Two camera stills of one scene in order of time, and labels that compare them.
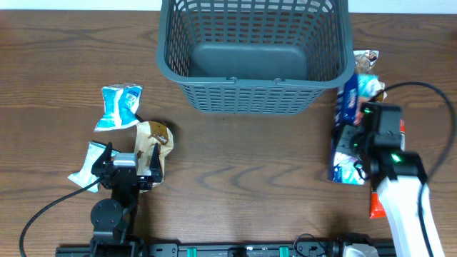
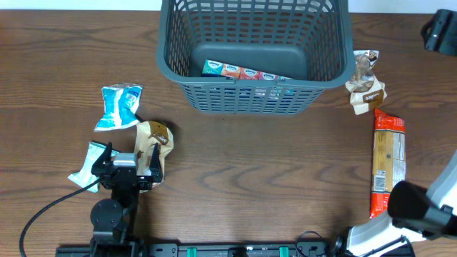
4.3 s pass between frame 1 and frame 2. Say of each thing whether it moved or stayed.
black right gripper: moved
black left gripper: stayed
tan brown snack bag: stayed
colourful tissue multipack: moved
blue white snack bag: stayed
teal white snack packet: stayed
